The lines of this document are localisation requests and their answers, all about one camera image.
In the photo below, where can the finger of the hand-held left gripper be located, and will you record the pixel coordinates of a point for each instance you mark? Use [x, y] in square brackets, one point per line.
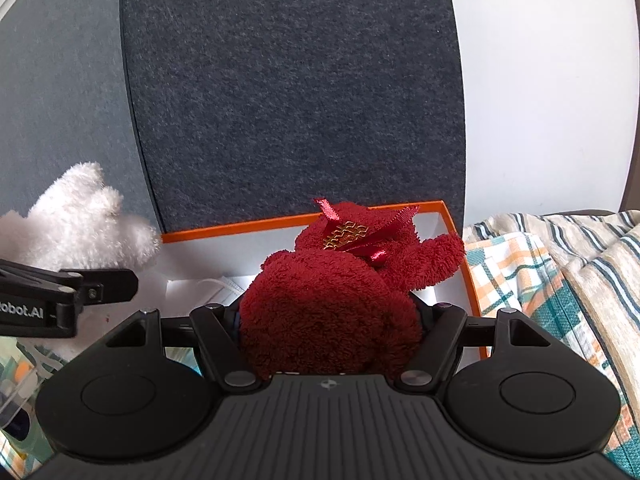
[110, 285]

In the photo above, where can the red plush bear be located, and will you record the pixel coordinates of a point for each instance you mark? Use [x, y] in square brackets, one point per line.
[325, 310]

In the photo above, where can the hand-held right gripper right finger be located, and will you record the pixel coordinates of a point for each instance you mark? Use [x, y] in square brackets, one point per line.
[442, 330]

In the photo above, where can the light grey felt panel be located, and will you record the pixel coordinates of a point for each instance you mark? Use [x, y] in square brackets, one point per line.
[60, 100]

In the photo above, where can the striped beige cloth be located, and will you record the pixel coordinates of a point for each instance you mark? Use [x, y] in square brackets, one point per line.
[600, 270]

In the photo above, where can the dark grey felt panel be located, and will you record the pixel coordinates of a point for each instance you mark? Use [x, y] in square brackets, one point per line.
[300, 85]

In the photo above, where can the orange cardboard box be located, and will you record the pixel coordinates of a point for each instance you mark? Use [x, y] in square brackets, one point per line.
[200, 255]

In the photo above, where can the clear plastic container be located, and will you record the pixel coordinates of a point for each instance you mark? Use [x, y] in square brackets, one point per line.
[25, 385]

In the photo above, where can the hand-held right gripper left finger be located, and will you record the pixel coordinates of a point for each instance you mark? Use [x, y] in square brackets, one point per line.
[220, 332]

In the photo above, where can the plaid bed sheet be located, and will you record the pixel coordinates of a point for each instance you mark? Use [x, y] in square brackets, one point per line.
[500, 270]

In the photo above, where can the white plush toy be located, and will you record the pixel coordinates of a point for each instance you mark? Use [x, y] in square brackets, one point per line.
[75, 220]

